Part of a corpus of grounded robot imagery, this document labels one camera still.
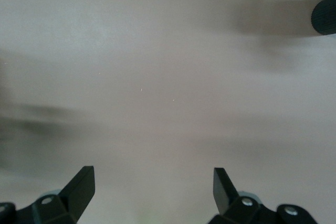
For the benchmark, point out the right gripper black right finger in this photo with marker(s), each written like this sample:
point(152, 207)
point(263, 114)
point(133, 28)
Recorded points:
point(223, 192)

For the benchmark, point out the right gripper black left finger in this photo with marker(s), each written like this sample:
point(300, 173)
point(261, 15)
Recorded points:
point(76, 195)

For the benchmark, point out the black ribbed cylinder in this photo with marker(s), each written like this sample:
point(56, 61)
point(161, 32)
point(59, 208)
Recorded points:
point(325, 15)

